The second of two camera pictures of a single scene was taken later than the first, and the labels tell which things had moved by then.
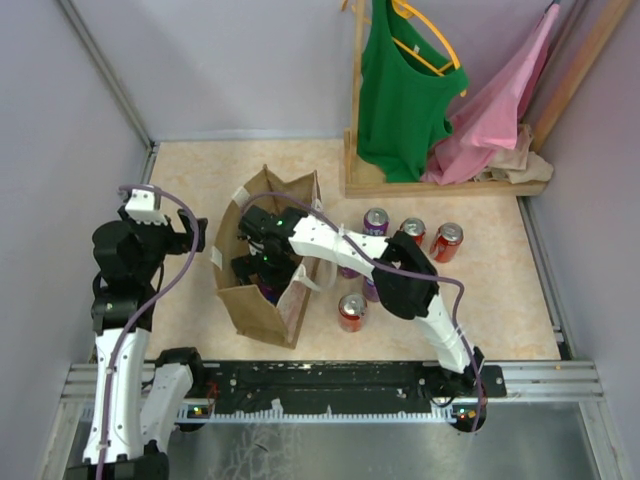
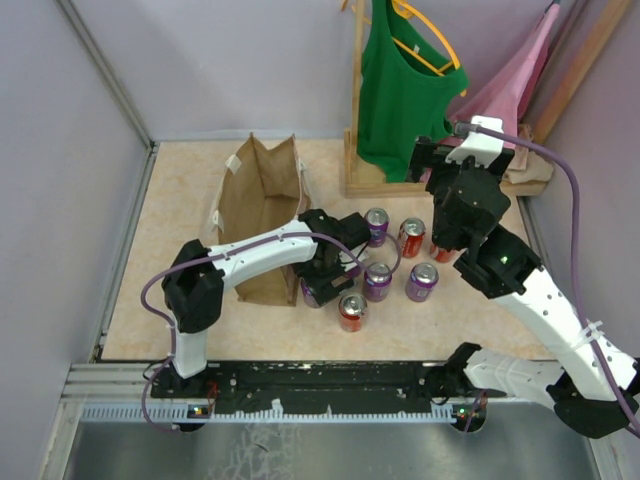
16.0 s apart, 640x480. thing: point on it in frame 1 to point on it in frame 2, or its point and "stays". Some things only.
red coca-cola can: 352,313 stays
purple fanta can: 271,294 to 308,295
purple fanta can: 376,222 stays
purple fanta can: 349,273 stays
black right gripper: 247,267 to 432,155
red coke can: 415,227 stays
